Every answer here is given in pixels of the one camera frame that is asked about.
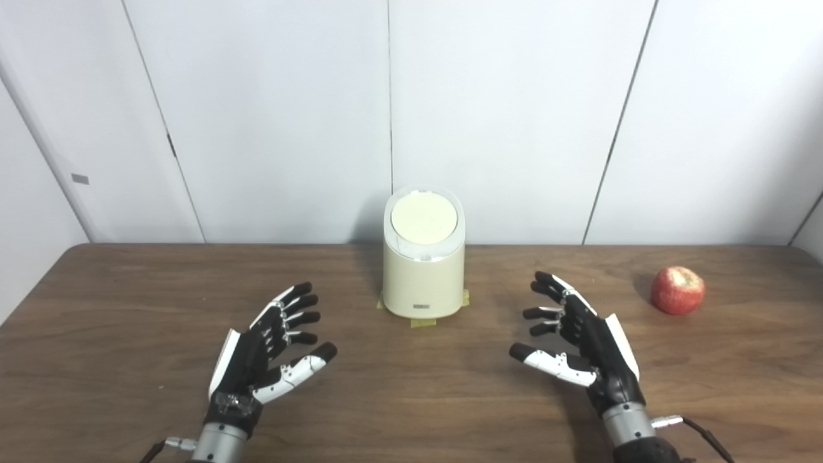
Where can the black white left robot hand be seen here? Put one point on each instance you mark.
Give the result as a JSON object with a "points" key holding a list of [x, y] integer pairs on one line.
{"points": [[247, 360]]}

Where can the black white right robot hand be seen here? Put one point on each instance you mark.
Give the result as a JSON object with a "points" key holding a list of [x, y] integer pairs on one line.
{"points": [[601, 354]]}

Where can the red apple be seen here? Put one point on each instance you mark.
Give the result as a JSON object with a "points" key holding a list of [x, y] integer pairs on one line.
{"points": [[677, 292]]}

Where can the cream round bin lid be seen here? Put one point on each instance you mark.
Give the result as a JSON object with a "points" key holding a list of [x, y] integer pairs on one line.
{"points": [[424, 217]]}

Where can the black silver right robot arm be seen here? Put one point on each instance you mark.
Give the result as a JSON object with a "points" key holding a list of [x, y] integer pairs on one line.
{"points": [[630, 431]]}

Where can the cream-colored cylindrical bin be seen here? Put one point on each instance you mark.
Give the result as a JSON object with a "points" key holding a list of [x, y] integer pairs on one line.
{"points": [[423, 283]]}

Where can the black wall seam clip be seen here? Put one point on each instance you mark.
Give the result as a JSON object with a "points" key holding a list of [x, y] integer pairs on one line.
{"points": [[171, 145]]}

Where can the grey wall label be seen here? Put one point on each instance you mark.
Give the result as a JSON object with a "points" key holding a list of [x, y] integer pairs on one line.
{"points": [[80, 179]]}

